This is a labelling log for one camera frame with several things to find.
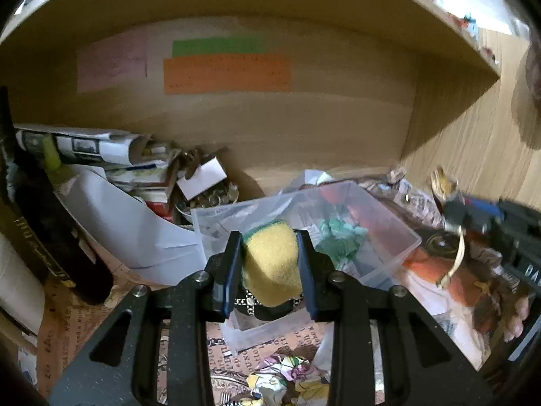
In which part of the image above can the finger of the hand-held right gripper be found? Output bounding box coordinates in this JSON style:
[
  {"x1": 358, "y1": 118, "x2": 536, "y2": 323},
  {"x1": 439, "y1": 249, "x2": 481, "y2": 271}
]
[{"x1": 442, "y1": 197, "x2": 504, "y2": 236}]

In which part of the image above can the brown newsprint-pattern table cover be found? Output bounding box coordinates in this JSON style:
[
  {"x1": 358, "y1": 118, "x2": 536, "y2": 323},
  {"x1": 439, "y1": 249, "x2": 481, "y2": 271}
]
[{"x1": 37, "y1": 256, "x2": 339, "y2": 406}]

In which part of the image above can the floral cloth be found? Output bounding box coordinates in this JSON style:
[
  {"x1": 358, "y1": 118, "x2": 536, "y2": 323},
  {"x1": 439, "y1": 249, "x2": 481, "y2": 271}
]
[{"x1": 246, "y1": 354, "x2": 333, "y2": 406}]

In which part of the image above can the magazine with owl picture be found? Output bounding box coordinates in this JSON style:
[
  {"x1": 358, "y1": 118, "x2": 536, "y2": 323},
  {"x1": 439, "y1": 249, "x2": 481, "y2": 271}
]
[{"x1": 380, "y1": 203, "x2": 534, "y2": 370}]

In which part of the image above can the pink paper note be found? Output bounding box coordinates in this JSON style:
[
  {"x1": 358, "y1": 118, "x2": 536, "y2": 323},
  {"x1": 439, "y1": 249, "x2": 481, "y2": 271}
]
[{"x1": 77, "y1": 34, "x2": 148, "y2": 93}]

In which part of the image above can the clear plastic container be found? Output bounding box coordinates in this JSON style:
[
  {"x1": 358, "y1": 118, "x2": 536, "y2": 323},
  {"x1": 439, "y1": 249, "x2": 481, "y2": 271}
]
[{"x1": 191, "y1": 180, "x2": 422, "y2": 357}]

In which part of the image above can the white card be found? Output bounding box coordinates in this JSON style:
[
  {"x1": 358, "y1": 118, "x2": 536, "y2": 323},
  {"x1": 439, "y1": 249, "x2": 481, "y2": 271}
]
[{"x1": 176, "y1": 156, "x2": 228, "y2": 200}]

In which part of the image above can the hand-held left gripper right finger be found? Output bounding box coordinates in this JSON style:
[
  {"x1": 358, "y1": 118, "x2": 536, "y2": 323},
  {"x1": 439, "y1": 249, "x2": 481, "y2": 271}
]
[{"x1": 295, "y1": 228, "x2": 495, "y2": 406}]

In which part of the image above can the yellow-green bottle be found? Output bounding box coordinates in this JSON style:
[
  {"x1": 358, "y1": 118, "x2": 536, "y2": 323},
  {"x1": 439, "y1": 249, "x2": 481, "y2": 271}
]
[{"x1": 41, "y1": 134, "x2": 74, "y2": 183}]

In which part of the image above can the green paper note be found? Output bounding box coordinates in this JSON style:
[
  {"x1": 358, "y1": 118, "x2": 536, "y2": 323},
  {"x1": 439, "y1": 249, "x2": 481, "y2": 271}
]
[{"x1": 172, "y1": 37, "x2": 268, "y2": 58}]

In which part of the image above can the stack of booklets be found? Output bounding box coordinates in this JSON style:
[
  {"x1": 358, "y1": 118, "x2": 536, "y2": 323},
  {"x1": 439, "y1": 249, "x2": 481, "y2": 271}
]
[{"x1": 105, "y1": 144, "x2": 183, "y2": 217}]

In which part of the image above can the dark wine bottle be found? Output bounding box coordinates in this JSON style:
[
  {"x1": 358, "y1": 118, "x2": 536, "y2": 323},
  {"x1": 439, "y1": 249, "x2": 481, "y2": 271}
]
[{"x1": 0, "y1": 86, "x2": 115, "y2": 306}]

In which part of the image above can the wooden shelf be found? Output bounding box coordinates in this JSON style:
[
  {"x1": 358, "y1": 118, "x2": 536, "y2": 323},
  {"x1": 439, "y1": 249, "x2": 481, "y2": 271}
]
[{"x1": 0, "y1": 0, "x2": 502, "y2": 191}]

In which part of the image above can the orange paper note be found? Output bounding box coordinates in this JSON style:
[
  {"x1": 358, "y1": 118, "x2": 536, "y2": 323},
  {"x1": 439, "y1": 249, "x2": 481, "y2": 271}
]
[{"x1": 163, "y1": 53, "x2": 293, "y2": 95}]

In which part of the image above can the crumpled newspaper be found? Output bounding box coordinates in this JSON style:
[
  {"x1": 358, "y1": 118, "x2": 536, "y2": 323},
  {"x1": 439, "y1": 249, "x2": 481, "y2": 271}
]
[{"x1": 359, "y1": 166, "x2": 449, "y2": 231}]

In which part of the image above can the white paper sheet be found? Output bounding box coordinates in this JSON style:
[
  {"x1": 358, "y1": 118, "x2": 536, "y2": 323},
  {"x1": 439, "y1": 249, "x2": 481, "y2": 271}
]
[{"x1": 63, "y1": 168, "x2": 209, "y2": 287}]

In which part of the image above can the black patterned pouch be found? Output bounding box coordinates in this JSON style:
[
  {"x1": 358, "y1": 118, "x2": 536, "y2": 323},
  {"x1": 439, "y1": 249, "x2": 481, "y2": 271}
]
[{"x1": 232, "y1": 287, "x2": 303, "y2": 322}]

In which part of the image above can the rolled newspaper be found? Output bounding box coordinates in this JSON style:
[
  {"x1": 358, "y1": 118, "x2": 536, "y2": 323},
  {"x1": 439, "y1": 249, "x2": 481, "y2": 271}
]
[{"x1": 15, "y1": 124, "x2": 154, "y2": 166}]

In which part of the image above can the bowl of coins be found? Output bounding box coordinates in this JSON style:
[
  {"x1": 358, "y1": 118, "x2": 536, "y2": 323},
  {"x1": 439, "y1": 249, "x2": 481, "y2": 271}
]
[{"x1": 174, "y1": 181, "x2": 240, "y2": 230}]

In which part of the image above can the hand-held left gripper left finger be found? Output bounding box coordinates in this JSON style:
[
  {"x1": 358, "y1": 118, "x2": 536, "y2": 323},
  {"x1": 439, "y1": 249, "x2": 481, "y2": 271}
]
[{"x1": 48, "y1": 231, "x2": 244, "y2": 406}]

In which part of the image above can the green cloth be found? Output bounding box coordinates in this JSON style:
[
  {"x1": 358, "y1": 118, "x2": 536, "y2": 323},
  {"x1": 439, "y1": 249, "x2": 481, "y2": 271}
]
[{"x1": 315, "y1": 216, "x2": 369, "y2": 264}]

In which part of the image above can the yellow sponge with green scourer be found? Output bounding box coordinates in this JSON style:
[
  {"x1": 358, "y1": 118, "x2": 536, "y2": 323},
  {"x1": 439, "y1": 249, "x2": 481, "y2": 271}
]
[{"x1": 241, "y1": 220, "x2": 303, "y2": 308}]

